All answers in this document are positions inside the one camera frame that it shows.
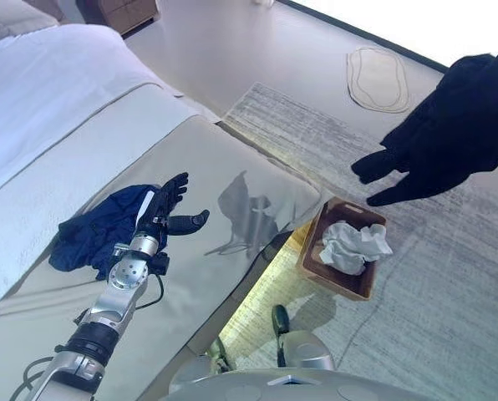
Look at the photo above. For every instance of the white garment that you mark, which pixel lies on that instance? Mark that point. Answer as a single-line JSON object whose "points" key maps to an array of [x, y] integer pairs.
{"points": [[349, 246]]}

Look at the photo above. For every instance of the beige bed runner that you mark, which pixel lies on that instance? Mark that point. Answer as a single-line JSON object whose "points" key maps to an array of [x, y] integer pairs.
{"points": [[211, 167]]}

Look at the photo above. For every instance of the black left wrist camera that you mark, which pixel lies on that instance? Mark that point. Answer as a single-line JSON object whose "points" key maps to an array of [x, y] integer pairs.
{"points": [[160, 263]]}

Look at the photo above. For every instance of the brown wicker basket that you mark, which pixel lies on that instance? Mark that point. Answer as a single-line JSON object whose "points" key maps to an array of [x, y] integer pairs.
{"points": [[316, 259]]}

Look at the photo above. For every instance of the dark blue garment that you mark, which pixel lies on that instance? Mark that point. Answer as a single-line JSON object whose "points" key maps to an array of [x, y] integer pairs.
{"points": [[98, 229]]}

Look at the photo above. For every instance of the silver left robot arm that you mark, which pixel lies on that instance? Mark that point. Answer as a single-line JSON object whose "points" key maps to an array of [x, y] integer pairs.
{"points": [[128, 275]]}

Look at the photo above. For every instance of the beige oval floor mat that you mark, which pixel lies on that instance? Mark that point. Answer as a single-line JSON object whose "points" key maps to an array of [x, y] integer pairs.
{"points": [[376, 77]]}

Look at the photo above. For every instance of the grey robot torso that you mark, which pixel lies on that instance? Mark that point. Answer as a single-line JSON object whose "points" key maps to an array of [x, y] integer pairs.
{"points": [[295, 386]]}

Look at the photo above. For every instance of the brown cube nightstand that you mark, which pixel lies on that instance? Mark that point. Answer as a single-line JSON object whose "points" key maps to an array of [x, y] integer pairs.
{"points": [[128, 14]]}

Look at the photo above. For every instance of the silver right robot leg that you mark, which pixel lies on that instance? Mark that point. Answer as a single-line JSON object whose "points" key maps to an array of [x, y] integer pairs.
{"points": [[307, 348]]}

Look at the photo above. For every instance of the silver robot leg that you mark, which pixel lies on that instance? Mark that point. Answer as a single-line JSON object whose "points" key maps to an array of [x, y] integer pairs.
{"points": [[307, 348], [190, 372]]}

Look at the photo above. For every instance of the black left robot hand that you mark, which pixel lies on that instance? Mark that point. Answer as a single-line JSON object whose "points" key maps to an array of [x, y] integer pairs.
{"points": [[161, 204]]}

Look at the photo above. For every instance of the black garment with blue label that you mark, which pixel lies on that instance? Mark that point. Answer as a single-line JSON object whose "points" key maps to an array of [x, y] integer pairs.
{"points": [[453, 125]]}

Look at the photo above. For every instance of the silver left robot leg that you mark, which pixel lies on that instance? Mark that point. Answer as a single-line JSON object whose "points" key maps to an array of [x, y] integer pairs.
{"points": [[190, 372]]}

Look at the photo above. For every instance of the white duvet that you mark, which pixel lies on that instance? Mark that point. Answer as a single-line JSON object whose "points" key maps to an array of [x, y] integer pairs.
{"points": [[44, 83]]}

